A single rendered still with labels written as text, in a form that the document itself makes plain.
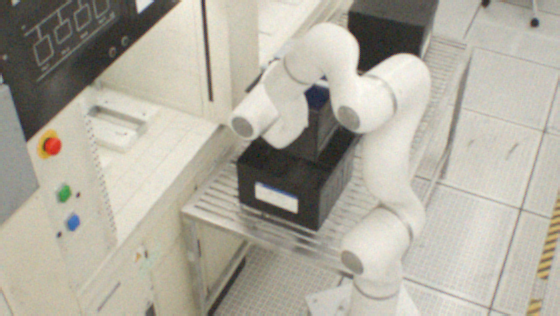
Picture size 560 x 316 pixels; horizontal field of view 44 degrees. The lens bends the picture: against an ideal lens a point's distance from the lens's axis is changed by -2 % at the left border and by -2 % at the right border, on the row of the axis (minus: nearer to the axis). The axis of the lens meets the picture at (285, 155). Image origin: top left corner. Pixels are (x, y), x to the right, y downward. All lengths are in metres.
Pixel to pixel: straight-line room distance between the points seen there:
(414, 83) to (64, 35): 0.72
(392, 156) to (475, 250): 1.76
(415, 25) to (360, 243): 1.18
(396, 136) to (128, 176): 0.99
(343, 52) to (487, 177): 2.19
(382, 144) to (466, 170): 2.07
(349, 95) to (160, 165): 1.00
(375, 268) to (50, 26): 0.85
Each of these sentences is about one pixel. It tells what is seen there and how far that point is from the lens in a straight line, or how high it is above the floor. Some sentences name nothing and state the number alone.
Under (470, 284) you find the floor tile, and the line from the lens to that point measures 3.04.
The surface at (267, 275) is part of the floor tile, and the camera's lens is 2.97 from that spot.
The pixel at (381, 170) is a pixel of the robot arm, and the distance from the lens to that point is 1.46.
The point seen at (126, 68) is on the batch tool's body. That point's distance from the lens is 2.41.
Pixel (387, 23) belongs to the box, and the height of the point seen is 0.99.
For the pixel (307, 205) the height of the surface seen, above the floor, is 0.86.
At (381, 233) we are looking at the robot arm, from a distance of 1.58.
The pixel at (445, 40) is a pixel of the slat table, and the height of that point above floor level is 0.76.
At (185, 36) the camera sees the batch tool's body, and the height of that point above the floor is 1.18.
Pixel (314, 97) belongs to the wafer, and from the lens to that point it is 1.99.
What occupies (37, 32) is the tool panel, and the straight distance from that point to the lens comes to 1.47.
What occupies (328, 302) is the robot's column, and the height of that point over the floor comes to 0.76.
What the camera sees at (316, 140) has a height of 1.08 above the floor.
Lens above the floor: 2.37
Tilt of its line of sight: 43 degrees down
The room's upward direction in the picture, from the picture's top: straight up
